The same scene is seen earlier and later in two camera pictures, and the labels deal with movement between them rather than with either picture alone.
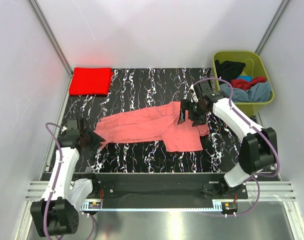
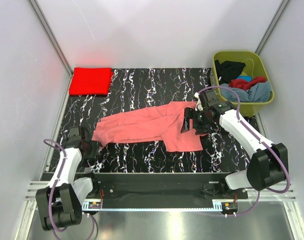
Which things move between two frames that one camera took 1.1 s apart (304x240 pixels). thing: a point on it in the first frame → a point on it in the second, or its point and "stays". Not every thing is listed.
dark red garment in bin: (245, 84) stays
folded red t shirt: (90, 81) stays
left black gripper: (96, 139) → (95, 145)
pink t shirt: (158, 122) stays
